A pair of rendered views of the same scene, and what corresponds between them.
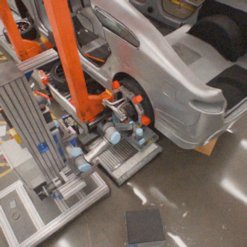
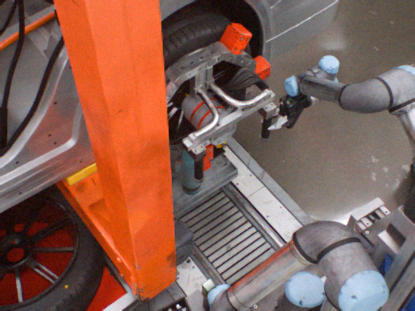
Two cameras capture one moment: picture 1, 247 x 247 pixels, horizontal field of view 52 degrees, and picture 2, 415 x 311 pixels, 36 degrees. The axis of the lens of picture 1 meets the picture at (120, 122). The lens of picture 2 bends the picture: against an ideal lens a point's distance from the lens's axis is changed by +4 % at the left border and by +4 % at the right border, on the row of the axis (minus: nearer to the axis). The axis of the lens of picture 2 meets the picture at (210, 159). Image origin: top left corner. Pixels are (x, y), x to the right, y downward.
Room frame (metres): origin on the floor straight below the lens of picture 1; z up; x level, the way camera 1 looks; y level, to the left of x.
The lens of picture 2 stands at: (2.23, 1.49, 2.79)
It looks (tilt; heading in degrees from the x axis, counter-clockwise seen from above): 56 degrees down; 267
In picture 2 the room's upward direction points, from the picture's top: 2 degrees clockwise
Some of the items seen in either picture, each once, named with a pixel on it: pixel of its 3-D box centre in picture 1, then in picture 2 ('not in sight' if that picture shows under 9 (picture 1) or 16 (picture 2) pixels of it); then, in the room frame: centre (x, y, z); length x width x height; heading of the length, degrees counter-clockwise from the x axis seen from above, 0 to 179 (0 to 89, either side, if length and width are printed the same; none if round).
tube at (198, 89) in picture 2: (113, 97); (196, 107); (2.21, 0.05, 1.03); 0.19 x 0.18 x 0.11; 126
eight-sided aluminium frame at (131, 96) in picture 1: (127, 107); (198, 105); (2.21, -0.11, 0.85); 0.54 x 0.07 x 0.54; 36
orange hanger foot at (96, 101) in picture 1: (102, 96); (98, 194); (2.60, 0.22, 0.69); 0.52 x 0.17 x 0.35; 126
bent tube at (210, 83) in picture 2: (124, 106); (238, 83); (2.05, -0.07, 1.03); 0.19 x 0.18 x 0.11; 126
